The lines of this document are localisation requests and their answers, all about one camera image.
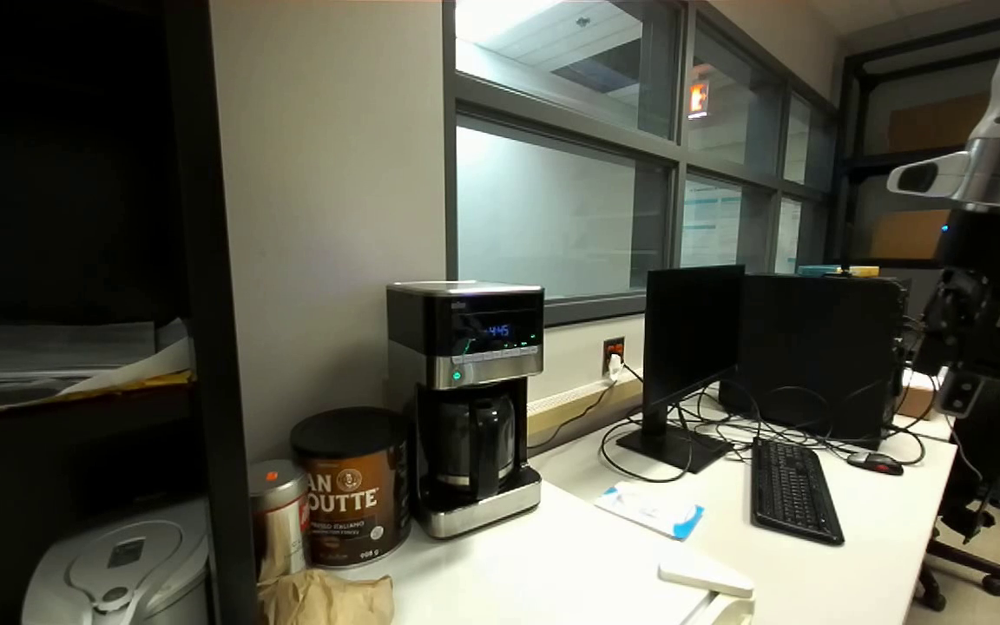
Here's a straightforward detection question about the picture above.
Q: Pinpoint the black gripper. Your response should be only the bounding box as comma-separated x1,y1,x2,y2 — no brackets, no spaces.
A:
913,213,1000,418

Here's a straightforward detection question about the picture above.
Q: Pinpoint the black and steel coffee maker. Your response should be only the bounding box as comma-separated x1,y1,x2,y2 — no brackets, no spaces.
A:
383,278,548,546

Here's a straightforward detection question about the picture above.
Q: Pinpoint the brown coffee can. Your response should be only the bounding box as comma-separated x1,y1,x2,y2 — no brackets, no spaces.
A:
288,403,413,568

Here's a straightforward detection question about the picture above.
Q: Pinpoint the black office chair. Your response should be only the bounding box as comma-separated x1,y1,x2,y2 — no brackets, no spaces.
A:
913,359,1000,613

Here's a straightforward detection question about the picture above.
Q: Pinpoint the wide black computer monitor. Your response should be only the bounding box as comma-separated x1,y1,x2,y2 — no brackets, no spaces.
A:
718,271,906,450

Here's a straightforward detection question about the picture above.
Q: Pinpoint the black computer mouse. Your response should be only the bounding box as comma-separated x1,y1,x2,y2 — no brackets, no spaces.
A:
847,448,906,480

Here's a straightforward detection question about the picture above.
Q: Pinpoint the black keyboard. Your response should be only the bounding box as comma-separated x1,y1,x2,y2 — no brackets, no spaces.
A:
745,435,847,548

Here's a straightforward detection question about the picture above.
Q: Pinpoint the slim black computer monitor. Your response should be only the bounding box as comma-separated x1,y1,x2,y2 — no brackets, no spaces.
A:
613,264,751,474

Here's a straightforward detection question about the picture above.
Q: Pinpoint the flat white box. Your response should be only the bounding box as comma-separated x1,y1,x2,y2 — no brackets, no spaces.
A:
651,552,755,599

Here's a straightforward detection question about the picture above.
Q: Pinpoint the white and blue packet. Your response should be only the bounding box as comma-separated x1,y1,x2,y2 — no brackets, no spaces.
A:
591,480,709,546

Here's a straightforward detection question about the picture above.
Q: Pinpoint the grey framed window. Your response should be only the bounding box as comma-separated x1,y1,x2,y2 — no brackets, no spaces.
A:
439,0,839,330

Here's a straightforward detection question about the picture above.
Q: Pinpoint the crumpled brown paper bag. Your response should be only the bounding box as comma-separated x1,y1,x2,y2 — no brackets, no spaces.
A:
252,565,396,625

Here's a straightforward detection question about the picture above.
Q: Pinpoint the small metal lidded jar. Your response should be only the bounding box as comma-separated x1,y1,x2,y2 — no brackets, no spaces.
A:
245,455,308,582

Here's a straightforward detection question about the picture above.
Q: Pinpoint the black shelf unit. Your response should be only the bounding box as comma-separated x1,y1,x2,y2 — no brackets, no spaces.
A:
0,0,262,625

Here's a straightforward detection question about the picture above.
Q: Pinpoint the white round-lidded appliance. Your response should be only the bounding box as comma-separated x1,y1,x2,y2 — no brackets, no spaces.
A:
16,495,216,625

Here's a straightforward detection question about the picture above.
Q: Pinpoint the stack of papers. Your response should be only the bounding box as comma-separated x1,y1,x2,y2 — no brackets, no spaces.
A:
0,317,198,418

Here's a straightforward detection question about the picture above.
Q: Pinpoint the white camera on arm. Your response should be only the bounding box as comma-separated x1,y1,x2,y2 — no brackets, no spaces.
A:
883,150,977,205

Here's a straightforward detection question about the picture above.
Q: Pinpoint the black power cable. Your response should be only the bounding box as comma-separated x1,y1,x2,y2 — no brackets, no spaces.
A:
526,353,700,486

